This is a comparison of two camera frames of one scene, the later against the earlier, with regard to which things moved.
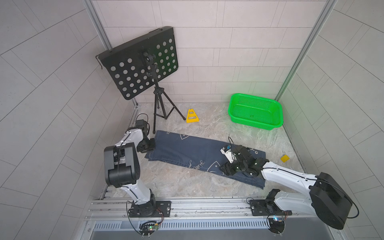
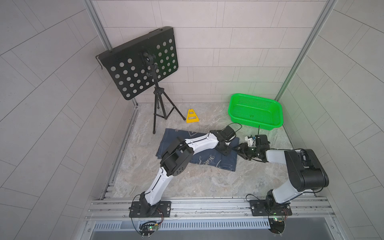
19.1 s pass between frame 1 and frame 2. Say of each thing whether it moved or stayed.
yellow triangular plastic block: stayed
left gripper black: moved
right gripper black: moved
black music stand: stayed
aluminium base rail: stayed
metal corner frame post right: stayed
